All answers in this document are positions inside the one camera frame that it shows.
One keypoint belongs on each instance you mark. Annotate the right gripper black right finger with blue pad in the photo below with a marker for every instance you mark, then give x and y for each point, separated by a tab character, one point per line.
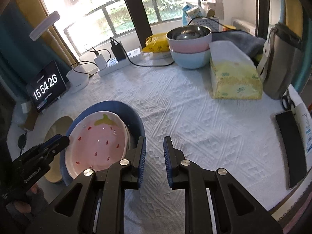
215	200

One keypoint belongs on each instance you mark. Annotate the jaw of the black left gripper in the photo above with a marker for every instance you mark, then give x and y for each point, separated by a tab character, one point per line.
53	146

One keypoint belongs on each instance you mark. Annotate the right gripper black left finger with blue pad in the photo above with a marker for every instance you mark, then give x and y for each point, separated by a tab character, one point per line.
94	201

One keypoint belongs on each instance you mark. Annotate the pink strawberry bowl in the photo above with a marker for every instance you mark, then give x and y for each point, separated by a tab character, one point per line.
97	142

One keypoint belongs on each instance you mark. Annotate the dark blue bowl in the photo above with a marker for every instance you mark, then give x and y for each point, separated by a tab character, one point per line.
125	112

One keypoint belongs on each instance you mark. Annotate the person's left hand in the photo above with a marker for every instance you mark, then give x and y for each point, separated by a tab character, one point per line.
26	209

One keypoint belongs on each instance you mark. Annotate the small cardboard box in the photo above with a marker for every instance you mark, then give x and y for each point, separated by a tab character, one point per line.
30	116

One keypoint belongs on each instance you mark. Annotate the tablet showing clock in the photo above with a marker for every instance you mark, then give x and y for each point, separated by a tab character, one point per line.
47	86

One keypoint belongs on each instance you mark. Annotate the white lamp base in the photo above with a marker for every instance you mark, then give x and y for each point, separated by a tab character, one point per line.
78	79

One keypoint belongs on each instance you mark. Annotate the black phone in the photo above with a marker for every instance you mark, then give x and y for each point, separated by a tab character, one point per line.
292	148

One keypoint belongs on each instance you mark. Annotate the teal curtain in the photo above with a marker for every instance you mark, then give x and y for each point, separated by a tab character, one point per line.
21	58

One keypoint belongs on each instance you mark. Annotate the balcony railing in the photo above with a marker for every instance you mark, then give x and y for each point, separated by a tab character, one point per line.
96	21

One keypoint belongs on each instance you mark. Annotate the white textured tablecloth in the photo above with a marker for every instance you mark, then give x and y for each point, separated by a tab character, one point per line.
238	135

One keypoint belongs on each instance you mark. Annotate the white power strip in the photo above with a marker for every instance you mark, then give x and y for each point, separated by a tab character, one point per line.
113	65

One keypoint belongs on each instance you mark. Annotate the black scissors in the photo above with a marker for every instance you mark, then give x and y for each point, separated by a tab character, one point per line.
287	102

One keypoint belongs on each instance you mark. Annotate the yellow tissue pack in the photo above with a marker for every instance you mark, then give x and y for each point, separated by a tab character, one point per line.
232	73

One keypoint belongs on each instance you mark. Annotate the yellow wet wipes pack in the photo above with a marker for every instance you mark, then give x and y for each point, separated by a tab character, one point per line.
156	43

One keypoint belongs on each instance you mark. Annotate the light blue bowl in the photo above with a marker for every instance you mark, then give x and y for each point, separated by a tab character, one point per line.
191	60

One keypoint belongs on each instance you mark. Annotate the pink steel-lined bowl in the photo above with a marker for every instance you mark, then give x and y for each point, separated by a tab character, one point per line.
189	39

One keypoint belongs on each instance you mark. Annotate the grey folded towel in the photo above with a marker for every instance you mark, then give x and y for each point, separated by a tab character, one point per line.
249	44

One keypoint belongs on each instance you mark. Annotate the white storage basket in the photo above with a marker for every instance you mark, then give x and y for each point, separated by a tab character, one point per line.
212	23

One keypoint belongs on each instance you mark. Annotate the white charger with cable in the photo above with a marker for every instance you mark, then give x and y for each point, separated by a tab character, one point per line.
90	68

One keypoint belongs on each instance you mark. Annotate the black charger with cable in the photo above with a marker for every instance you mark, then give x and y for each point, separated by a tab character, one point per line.
120	54

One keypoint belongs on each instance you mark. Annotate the dark window frame post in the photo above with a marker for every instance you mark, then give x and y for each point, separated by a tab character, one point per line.
140	20

